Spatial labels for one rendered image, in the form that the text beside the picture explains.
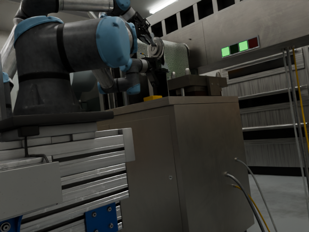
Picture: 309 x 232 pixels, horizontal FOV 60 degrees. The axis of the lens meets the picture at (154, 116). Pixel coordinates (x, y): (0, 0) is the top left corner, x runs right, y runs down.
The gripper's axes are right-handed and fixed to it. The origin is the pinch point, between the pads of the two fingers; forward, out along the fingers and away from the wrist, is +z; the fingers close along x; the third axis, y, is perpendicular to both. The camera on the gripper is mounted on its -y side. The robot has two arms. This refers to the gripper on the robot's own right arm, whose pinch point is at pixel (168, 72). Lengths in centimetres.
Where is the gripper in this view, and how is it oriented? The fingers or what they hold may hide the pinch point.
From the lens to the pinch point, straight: 165.4
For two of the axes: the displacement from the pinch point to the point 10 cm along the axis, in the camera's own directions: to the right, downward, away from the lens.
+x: -7.0, 1.1, 7.1
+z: 7.0, -0.6, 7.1
